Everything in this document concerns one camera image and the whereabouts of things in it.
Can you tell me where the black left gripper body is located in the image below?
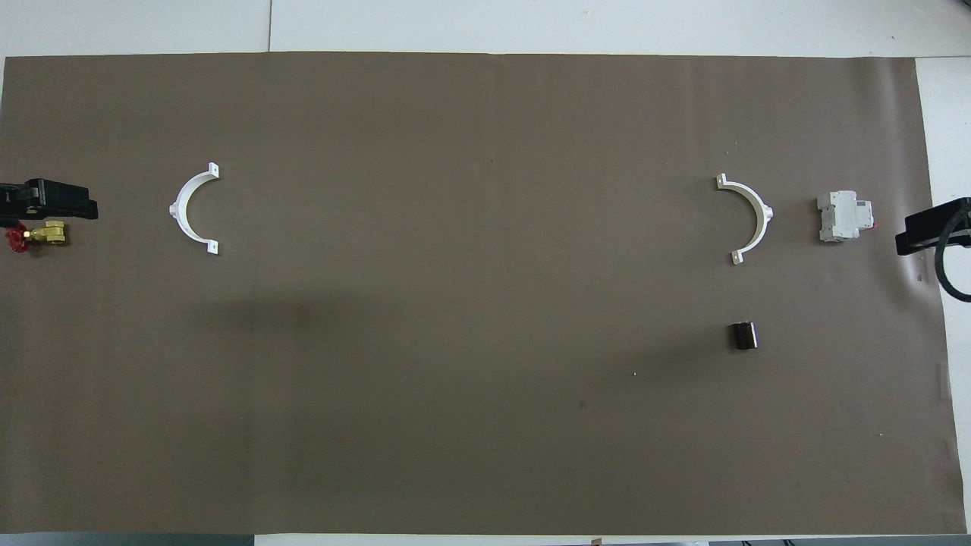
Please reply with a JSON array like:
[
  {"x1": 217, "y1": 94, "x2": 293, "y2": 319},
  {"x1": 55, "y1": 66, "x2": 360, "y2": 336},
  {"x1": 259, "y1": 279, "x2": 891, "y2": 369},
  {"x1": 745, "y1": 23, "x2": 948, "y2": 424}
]
[{"x1": 0, "y1": 178, "x2": 68, "y2": 227}]

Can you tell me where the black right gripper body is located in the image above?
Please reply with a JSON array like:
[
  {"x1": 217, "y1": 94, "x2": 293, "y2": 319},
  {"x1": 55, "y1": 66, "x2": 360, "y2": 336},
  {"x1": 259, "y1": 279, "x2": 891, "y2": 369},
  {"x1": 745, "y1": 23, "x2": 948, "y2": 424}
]
[{"x1": 930, "y1": 196, "x2": 971, "y2": 256}]

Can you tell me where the white half pipe clamp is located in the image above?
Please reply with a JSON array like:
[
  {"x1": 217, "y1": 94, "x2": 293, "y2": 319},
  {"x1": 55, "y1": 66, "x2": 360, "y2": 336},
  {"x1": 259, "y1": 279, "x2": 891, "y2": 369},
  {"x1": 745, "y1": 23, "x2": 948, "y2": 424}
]
[
  {"x1": 168, "y1": 162, "x2": 221, "y2": 256},
  {"x1": 715, "y1": 174, "x2": 775, "y2": 266}
]

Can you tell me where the white circuit breaker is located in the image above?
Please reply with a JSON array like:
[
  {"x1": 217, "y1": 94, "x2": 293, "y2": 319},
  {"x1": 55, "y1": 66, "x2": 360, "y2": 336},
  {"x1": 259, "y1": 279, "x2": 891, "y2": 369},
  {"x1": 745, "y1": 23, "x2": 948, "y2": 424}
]
[{"x1": 816, "y1": 190, "x2": 875, "y2": 244}]

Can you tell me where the brown table mat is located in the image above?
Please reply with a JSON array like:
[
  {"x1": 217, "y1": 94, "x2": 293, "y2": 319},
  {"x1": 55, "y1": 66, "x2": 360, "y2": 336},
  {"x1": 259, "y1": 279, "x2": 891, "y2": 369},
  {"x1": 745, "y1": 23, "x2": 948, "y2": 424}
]
[{"x1": 0, "y1": 51, "x2": 958, "y2": 536}]

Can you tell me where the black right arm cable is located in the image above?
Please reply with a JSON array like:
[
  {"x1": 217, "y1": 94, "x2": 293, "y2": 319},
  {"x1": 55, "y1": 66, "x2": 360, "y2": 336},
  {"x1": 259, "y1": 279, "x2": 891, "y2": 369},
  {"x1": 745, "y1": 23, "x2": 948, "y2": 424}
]
[{"x1": 936, "y1": 216, "x2": 971, "y2": 303}]

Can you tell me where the brass valve red handle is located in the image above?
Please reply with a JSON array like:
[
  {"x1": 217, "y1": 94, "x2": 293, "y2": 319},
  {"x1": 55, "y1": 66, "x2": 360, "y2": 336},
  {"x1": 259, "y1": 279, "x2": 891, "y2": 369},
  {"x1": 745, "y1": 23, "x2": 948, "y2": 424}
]
[{"x1": 6, "y1": 221, "x2": 69, "y2": 256}]

